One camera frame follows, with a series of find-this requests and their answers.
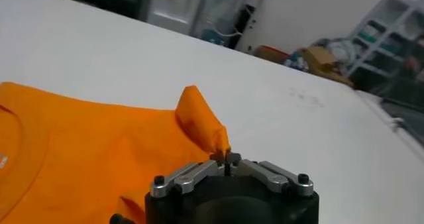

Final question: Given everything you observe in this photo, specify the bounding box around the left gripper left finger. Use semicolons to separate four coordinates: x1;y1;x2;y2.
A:
150;152;229;197

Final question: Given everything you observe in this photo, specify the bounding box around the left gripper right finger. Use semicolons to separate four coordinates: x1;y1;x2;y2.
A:
228;152;315;197

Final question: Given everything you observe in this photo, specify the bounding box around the orange t-shirt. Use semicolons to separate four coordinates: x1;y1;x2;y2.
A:
0;82;233;224

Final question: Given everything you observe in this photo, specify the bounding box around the grey clothes pile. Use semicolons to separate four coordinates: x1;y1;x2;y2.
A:
314;37;362;68

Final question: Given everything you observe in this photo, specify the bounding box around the blue and white bag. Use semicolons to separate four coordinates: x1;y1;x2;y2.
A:
284;50;311;72

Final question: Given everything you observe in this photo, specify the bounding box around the open cardboard box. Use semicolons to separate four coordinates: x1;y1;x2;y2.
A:
254;44;291;64

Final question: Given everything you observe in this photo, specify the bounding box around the white side table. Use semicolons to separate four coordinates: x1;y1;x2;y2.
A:
355;89;424;164

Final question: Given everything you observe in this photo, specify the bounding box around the large cardboard box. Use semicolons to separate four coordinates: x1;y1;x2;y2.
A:
299;45;354;87

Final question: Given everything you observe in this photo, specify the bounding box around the blue water jug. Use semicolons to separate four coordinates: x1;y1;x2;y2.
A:
199;28;230;47

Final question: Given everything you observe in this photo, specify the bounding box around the white jug rack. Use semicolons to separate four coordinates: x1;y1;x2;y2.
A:
189;0;276;51

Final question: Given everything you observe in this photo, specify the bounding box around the white water dispenser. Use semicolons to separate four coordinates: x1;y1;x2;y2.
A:
145;0;213;36

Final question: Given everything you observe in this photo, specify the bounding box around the white storage shelf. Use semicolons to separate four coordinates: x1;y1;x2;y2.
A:
345;0;424;81

